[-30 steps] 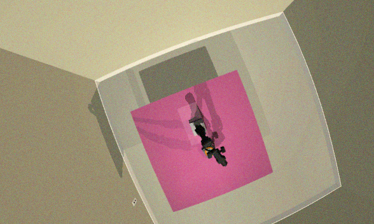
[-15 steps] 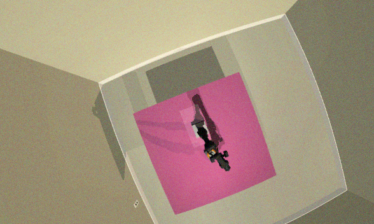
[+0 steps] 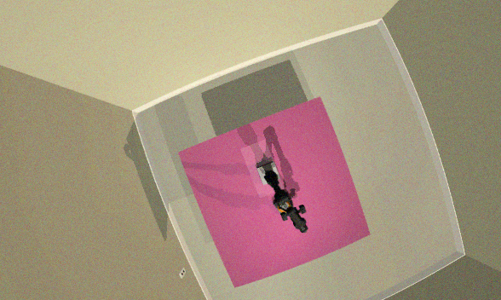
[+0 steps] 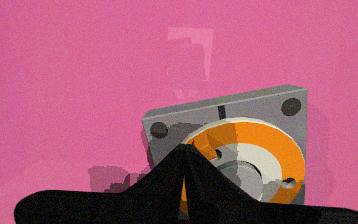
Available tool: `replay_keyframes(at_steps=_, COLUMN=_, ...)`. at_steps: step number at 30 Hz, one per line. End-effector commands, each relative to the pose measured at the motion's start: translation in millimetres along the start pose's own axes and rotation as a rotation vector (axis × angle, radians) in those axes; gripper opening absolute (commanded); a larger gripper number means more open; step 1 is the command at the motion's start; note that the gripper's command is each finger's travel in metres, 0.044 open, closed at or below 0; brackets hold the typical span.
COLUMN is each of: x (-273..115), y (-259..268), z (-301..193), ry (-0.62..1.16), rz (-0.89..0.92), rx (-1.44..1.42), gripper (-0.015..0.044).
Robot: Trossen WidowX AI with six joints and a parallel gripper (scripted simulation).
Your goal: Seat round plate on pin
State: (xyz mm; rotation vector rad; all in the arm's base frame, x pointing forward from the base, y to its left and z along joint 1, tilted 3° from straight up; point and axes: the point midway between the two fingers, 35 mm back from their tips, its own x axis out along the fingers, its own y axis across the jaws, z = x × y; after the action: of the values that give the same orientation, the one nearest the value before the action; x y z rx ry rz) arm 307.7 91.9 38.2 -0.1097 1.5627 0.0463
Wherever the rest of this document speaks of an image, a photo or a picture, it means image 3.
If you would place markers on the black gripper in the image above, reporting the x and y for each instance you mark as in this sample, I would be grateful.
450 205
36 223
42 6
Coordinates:
302 210

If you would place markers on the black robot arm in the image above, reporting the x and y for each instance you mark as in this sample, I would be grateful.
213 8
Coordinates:
282 197

